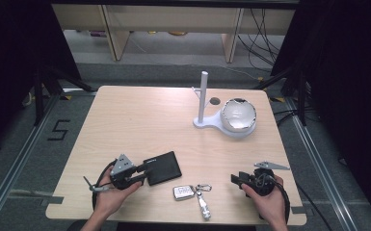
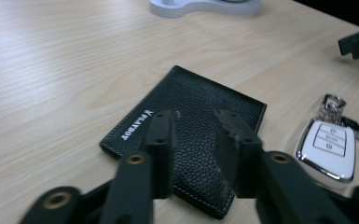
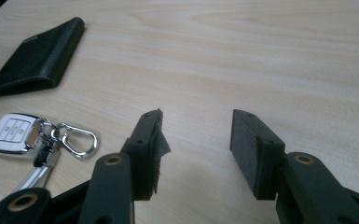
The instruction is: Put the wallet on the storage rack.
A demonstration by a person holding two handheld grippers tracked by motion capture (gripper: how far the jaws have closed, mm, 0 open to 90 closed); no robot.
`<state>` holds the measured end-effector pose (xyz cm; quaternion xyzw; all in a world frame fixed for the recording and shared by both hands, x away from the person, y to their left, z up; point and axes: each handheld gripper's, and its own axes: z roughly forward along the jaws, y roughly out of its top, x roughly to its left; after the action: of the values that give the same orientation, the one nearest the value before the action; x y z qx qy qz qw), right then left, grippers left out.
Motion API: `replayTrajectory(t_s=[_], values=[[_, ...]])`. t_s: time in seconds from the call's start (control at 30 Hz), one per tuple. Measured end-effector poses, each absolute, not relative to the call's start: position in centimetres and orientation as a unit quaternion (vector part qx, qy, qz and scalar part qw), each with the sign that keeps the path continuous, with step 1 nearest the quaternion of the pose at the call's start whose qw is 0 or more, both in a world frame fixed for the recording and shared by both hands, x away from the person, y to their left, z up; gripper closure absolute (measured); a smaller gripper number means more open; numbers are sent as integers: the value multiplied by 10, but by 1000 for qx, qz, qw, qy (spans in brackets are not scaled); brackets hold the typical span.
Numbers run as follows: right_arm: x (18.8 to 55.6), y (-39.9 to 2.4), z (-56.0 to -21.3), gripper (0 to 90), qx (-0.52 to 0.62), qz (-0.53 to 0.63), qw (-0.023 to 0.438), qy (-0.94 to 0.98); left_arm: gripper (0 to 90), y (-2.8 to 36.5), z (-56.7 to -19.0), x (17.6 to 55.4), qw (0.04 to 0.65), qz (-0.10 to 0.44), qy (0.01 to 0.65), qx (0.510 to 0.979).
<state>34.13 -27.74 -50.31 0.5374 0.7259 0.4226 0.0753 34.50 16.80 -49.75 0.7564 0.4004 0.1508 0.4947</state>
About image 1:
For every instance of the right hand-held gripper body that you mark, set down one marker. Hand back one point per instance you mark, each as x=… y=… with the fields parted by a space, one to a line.
x=263 y=183

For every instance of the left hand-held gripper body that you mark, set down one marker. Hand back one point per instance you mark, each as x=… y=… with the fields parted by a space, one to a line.
x=122 y=166

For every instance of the black leather wallet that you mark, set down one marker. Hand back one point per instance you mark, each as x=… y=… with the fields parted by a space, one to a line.
x=162 y=168

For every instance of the silver car key fob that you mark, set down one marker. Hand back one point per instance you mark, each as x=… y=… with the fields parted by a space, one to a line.
x=183 y=192

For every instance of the white bowl silver inside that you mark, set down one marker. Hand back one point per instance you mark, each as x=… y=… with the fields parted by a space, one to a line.
x=238 y=115

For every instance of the person's right hand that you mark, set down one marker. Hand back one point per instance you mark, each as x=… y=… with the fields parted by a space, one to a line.
x=268 y=205

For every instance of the person's left hand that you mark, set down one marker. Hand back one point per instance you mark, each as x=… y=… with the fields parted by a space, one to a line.
x=112 y=199

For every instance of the dark round table grommet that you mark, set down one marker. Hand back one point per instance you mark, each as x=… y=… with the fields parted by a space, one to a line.
x=215 y=100

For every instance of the black metal stand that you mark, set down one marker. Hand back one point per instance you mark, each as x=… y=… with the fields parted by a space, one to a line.
x=45 y=89
x=297 y=93

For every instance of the black curtain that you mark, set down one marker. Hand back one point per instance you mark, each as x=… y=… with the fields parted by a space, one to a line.
x=350 y=80
x=16 y=64

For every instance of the beige wooden desk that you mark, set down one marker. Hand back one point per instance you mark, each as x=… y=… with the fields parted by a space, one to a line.
x=173 y=17

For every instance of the aluminium floor rail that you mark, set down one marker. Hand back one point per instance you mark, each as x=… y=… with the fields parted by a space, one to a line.
x=318 y=154
x=16 y=163

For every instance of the white stand with post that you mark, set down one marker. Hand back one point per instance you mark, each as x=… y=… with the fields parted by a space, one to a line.
x=202 y=102

